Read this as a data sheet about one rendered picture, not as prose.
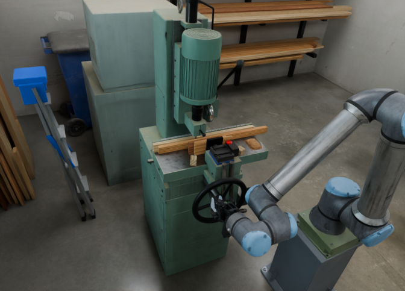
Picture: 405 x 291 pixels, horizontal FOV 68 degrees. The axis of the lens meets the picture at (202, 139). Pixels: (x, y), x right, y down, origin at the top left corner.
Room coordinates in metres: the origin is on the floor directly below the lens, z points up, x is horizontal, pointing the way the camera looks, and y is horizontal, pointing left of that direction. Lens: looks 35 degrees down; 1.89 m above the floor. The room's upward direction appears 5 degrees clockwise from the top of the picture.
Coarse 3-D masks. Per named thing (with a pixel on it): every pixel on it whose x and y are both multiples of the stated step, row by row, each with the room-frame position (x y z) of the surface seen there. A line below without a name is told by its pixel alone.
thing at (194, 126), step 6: (186, 114) 1.36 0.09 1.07; (186, 120) 1.36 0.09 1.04; (192, 120) 1.31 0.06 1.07; (186, 126) 1.35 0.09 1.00; (192, 126) 1.28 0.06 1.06; (198, 126) 1.27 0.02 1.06; (204, 126) 1.29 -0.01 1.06; (192, 132) 1.27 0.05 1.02; (198, 132) 1.27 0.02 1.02; (204, 132) 1.29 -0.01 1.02
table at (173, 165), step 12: (240, 144) 1.37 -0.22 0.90; (156, 156) 1.21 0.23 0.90; (168, 156) 1.21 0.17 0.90; (180, 156) 1.22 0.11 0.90; (204, 156) 1.24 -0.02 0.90; (240, 156) 1.26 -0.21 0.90; (252, 156) 1.29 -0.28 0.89; (264, 156) 1.32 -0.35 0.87; (168, 168) 1.12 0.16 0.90; (180, 168) 1.13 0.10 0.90; (192, 168) 1.14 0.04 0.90; (204, 168) 1.17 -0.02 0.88; (168, 180) 1.09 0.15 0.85
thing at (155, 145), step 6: (246, 126) 1.49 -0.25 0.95; (252, 126) 1.49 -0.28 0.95; (216, 132) 1.40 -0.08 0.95; (222, 132) 1.41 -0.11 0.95; (228, 132) 1.42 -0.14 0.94; (180, 138) 1.31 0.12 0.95; (186, 138) 1.32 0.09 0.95; (192, 138) 1.33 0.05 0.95; (198, 138) 1.34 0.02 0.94; (156, 144) 1.24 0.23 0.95; (162, 144) 1.25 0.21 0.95; (156, 150) 1.24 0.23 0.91
